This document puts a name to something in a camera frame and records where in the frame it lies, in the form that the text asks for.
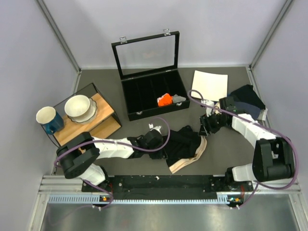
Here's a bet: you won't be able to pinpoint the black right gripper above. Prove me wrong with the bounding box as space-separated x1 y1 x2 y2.
198 110 228 136

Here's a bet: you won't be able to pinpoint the black underwear beige waistband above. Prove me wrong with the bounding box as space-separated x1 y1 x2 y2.
163 125 207 174

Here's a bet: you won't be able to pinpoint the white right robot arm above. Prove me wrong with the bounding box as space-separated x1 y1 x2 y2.
199 97 295 191

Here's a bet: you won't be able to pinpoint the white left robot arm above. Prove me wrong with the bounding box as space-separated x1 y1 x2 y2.
56 125 167 191

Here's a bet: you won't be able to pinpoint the grey rolled underwear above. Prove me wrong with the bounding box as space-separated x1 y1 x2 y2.
172 94 186 103

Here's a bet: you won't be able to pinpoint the orange rolled underwear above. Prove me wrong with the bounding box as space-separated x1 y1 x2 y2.
157 93 173 107

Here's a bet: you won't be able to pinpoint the navy blue underwear in pile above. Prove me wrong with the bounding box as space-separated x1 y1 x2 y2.
235 102 261 120

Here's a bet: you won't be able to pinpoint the black underwear in pile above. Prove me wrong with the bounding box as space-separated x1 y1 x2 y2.
230 84 266 110

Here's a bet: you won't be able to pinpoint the white square plate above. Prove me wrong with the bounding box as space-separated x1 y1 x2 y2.
192 70 228 102

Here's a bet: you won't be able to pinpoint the white cloth in pile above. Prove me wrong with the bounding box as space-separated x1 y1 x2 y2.
258 108 268 121

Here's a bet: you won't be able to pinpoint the wooden black-framed shelf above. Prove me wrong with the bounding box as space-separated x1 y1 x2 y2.
42 83 122 147

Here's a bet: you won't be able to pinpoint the white scalloped saucer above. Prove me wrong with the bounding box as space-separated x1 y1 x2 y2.
67 98 97 124

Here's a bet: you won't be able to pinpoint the black glass-lid storage box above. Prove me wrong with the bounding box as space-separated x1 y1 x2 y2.
111 29 190 121

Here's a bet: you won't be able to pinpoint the white ceramic bowl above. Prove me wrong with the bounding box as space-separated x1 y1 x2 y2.
64 95 90 117

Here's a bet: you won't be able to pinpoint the blue mug white inside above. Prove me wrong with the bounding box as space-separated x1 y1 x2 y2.
36 106 64 135

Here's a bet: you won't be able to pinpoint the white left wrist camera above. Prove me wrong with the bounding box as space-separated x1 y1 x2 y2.
149 123 162 133

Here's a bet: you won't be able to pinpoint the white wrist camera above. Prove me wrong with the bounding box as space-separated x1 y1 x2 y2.
201 99 215 117
149 123 162 133

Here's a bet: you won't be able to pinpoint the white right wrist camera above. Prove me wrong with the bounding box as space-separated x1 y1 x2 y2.
201 99 215 117

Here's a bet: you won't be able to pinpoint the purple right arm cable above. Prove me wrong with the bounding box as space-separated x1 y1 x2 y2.
189 90 300 209

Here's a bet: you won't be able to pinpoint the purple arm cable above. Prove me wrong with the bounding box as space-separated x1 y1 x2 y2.
189 90 300 209
54 117 171 209

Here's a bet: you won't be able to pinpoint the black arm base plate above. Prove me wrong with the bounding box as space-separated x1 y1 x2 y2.
81 175 231 200

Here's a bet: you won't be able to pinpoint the grey slotted cable duct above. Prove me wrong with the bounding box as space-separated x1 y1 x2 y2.
48 194 241 205

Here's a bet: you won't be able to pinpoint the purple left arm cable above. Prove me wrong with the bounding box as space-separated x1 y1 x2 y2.
54 117 171 209

